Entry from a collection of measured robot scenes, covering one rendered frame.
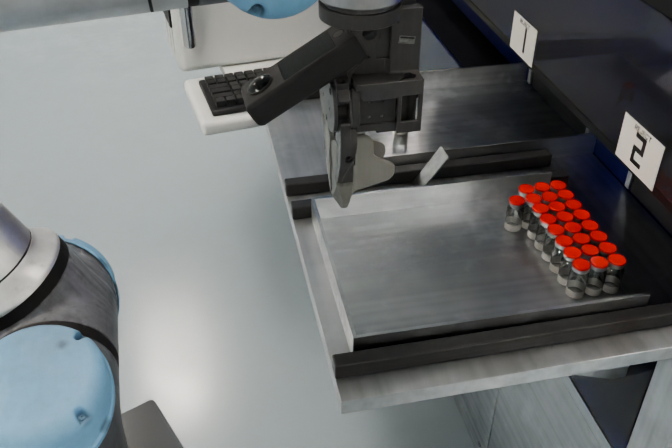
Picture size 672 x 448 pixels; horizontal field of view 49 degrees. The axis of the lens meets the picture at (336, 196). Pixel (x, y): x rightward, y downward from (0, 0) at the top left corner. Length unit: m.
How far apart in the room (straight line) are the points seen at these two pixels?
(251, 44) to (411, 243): 0.77
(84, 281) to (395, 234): 0.41
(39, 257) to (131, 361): 1.37
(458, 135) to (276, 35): 0.56
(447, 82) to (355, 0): 0.75
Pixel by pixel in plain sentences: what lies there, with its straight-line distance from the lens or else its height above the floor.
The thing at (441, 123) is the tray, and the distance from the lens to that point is 1.24.
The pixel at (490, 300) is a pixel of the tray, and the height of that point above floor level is 0.88.
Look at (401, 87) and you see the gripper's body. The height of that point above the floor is 1.19.
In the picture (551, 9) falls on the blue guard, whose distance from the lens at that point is 1.13.
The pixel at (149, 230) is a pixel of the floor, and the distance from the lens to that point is 2.51.
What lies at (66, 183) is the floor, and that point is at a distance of 2.82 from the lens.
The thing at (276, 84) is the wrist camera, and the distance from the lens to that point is 0.65.
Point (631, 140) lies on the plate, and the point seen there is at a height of 1.02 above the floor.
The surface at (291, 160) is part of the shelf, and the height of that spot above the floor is 0.88.
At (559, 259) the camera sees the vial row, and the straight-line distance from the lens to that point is 0.94.
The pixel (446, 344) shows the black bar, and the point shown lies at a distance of 0.82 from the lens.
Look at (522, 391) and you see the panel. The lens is 1.41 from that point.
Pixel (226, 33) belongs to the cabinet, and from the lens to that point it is 1.59.
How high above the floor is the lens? 1.48
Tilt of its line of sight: 35 degrees down
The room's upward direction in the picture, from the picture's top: straight up
